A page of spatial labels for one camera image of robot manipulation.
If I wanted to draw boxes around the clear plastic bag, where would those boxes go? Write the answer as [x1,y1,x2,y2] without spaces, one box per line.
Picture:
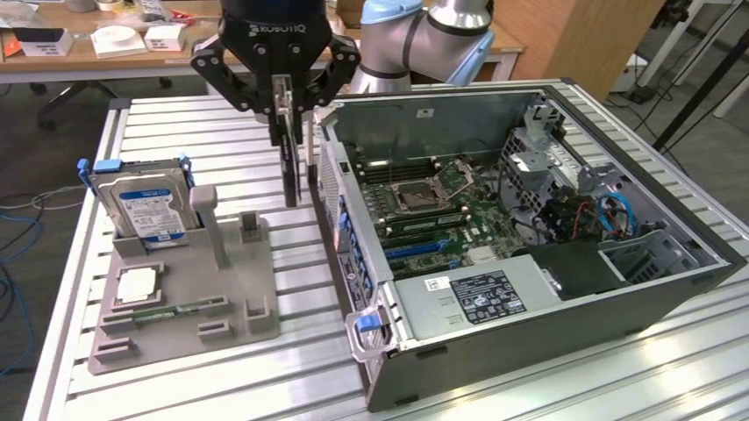
[129,0,177,23]

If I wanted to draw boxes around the installed RAM stick with label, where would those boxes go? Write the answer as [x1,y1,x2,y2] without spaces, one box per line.
[380,210,470,236]

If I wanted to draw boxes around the black plastic shroud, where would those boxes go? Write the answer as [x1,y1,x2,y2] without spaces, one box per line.
[529,243,631,302]

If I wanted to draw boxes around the green RAM stick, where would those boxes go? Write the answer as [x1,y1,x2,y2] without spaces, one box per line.
[110,300,227,324]

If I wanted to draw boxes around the metal socket cover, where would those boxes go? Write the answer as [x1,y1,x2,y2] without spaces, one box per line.
[432,160,480,196]

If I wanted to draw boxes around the small white cardboard box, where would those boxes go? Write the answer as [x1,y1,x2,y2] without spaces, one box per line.
[143,24,187,53]

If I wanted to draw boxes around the hard disk with blue carrier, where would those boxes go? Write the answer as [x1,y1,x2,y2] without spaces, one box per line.
[75,153,205,251]

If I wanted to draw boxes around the brown cardboard box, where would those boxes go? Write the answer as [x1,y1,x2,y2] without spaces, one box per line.
[337,0,365,30]

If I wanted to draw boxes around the black office chair base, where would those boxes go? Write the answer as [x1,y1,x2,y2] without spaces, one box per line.
[28,77,175,132]

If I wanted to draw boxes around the perforated metal drive cage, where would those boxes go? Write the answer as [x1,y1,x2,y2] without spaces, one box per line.
[500,103,591,214]

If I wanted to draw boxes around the blue expansion slot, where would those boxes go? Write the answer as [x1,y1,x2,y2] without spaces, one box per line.
[384,239,452,260]

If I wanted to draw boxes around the blue floor cable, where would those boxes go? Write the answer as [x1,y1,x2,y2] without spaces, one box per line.
[0,212,47,377]

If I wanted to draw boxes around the grey metal disk bay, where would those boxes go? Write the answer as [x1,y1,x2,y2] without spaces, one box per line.
[596,227,704,284]

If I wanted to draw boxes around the blue disk wire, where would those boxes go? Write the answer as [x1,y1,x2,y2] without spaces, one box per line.
[596,191,640,236]

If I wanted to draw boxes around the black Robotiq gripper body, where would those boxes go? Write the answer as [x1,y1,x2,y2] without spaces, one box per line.
[219,0,333,118]

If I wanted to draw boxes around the white boxes on desk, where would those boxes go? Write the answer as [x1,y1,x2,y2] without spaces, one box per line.
[90,25,149,60]

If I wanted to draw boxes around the grey power supply unit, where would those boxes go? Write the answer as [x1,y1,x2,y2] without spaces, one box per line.
[394,255,564,341]

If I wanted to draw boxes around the CPU socket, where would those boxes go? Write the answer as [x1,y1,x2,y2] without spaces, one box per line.
[390,177,456,216]

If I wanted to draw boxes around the black and red wire bundle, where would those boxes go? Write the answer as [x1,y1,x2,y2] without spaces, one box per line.
[541,192,599,242]

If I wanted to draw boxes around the white table frame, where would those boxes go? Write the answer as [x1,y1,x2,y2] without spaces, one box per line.
[635,0,749,119]

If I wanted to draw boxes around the open dark grey PC case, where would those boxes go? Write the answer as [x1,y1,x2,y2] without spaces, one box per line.
[303,85,749,414]

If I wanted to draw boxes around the white box with black label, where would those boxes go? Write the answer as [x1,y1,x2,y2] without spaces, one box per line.
[12,26,75,58]

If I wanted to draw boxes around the black RAM slots bank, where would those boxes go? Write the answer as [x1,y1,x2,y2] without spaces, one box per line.
[356,157,440,184]

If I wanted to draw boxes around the silver CPU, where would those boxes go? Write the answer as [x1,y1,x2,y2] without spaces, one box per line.
[115,268,163,303]

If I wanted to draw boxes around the black graphics card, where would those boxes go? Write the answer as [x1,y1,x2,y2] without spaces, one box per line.
[270,73,307,209]

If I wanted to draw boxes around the white floor cable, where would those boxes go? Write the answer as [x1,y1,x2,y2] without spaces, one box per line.
[0,186,90,211]

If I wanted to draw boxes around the grey plastic parts rack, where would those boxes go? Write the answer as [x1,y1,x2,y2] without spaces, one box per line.
[87,183,283,376]

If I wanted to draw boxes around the long wooden desk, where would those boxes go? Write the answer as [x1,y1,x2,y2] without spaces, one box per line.
[0,0,528,96]

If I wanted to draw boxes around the orange box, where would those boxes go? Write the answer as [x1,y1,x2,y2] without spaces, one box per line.
[0,32,23,63]

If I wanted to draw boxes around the green motherboard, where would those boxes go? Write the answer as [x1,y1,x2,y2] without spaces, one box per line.
[348,144,532,282]

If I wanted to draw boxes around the wooden cabinet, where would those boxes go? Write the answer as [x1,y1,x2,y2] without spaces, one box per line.
[490,0,669,96]

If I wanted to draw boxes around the black stand pole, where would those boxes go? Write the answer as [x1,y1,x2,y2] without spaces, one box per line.
[652,25,749,153]

